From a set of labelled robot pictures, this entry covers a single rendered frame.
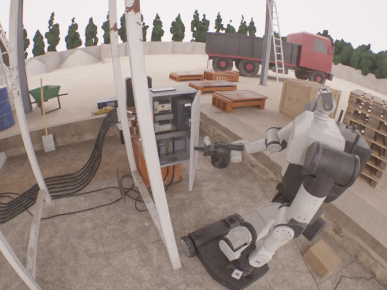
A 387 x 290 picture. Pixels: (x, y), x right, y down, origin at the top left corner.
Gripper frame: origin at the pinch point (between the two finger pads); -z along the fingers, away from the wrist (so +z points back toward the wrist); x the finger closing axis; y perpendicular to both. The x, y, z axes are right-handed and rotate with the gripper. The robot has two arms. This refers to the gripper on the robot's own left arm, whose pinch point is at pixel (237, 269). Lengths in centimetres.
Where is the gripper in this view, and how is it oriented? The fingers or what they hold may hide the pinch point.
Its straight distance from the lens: 113.4
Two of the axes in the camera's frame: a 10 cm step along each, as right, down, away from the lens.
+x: -8.5, -4.6, 2.6
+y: -4.7, 4.3, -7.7
